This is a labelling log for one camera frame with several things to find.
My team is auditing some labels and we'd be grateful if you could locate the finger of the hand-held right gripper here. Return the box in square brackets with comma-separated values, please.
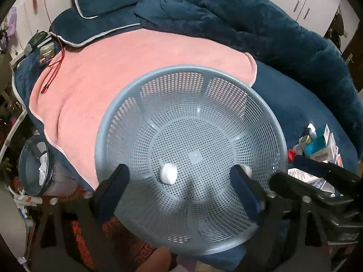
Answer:
[293, 154, 362, 193]
[268, 172, 346, 205]

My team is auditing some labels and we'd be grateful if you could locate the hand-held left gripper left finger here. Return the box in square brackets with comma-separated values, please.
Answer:
[35, 163, 131, 272]

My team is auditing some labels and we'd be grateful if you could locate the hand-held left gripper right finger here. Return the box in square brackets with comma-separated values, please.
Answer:
[230, 165, 333, 272]

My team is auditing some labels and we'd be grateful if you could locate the grey-blue perforated plastic basket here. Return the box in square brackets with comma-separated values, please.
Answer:
[94, 65, 288, 255]

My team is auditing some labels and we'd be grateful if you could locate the white printed flat box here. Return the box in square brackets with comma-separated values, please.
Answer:
[287, 168, 321, 185]

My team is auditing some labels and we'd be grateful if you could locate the teal medicine box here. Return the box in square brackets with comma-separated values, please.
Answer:
[305, 134, 335, 157]

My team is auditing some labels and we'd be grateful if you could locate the light blue medicine box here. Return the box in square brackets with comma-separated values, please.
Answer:
[315, 124, 331, 142]

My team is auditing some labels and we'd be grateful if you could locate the red patterned rug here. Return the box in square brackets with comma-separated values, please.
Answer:
[71, 215, 159, 270]

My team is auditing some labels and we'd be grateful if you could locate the blue fleece bed sheet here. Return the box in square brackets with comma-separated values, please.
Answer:
[14, 48, 359, 270]

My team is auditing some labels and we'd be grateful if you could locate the white crumpled paper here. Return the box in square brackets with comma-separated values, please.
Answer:
[36, 142, 50, 185]

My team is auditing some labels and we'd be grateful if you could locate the blue waste bin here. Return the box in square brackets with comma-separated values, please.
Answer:
[18, 134, 56, 197]

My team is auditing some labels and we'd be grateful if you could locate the white tube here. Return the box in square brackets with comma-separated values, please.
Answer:
[13, 194, 43, 206]

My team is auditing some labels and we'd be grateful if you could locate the person's leg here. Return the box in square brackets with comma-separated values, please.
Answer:
[153, 246, 207, 272]

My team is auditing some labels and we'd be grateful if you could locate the pink towel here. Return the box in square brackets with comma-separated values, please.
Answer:
[28, 30, 258, 191]

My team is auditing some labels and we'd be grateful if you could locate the dark printed box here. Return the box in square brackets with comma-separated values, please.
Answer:
[38, 42, 56, 66]

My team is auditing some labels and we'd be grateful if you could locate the dark blue plush blanket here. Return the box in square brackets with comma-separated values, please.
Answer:
[135, 0, 362, 125]

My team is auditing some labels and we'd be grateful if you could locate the black and white device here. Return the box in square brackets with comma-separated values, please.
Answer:
[24, 31, 53, 58]

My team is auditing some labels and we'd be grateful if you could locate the purple hanging cloth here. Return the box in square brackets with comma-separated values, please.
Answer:
[6, 8, 18, 38]

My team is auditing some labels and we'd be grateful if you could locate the red cable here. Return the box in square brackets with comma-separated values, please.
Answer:
[40, 32, 68, 95]

